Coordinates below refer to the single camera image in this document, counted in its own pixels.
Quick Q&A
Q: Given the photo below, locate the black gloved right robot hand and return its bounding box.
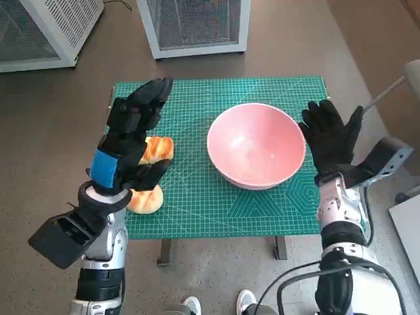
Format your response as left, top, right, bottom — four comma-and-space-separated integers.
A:
297, 99, 365, 186

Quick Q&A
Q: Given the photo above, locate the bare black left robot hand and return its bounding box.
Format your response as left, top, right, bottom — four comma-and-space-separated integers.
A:
85, 77, 174, 198

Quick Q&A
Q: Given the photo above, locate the long braided toy bread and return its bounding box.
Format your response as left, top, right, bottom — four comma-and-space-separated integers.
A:
137, 136, 175, 165

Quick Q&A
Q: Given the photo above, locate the pink bowl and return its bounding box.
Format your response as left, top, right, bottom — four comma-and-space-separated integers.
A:
206, 102, 308, 191

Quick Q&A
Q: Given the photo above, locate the round toy bread bun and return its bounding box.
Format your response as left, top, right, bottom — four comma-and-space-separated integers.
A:
126, 185, 164, 215

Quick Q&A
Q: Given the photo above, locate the green cutting mat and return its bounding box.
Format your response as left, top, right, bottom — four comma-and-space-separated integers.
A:
110, 75, 330, 240

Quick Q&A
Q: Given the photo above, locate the beige chair with metal leg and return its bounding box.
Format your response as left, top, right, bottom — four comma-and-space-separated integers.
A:
362, 58, 420, 114

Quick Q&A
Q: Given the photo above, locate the white flat board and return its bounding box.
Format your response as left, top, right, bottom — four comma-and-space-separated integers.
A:
388, 196, 420, 263

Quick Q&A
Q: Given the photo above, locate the dark metal table leg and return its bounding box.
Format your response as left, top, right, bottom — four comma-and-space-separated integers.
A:
272, 235, 289, 261
156, 238, 173, 267

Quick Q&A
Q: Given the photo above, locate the white mesh front cabinet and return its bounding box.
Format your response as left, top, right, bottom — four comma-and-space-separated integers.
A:
136, 0, 252, 60

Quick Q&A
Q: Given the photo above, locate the white cabinet with slotted panel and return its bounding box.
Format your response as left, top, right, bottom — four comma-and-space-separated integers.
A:
0, 0, 105, 74

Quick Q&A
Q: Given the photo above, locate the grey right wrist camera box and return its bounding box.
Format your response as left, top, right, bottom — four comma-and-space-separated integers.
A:
344, 136, 414, 190

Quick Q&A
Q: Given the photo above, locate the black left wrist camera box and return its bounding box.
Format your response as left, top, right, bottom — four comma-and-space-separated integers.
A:
28, 209, 109, 270

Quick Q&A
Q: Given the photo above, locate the thin black floor cable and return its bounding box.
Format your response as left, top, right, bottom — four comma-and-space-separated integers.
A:
104, 0, 133, 14

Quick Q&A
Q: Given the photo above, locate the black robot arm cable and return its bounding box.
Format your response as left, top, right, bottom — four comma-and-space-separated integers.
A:
252, 255, 401, 315

